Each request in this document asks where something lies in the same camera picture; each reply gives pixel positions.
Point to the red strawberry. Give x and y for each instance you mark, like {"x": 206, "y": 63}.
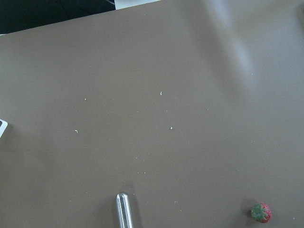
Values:
{"x": 261, "y": 212}

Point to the steel muddler black tip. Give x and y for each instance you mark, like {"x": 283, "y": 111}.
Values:
{"x": 124, "y": 211}

